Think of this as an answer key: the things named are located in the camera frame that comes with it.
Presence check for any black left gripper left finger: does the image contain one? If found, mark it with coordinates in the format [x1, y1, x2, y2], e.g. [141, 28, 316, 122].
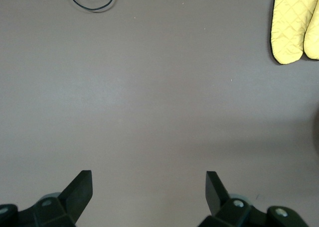
[17, 170, 94, 227]

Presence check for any yellow oven mitt with thumb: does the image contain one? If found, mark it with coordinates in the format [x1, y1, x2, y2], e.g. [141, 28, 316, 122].
[303, 4, 319, 61]

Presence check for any looped black cable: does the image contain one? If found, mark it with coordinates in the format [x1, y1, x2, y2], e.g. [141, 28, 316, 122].
[66, 0, 118, 13]

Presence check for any yellow quilted oven mitt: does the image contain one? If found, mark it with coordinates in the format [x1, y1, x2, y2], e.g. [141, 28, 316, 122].
[268, 0, 319, 65]

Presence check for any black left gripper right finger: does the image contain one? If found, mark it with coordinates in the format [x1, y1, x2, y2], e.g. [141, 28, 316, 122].
[198, 171, 269, 227]

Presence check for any brown table cover sheet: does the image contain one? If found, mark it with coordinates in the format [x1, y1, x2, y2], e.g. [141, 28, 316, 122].
[0, 0, 319, 227]

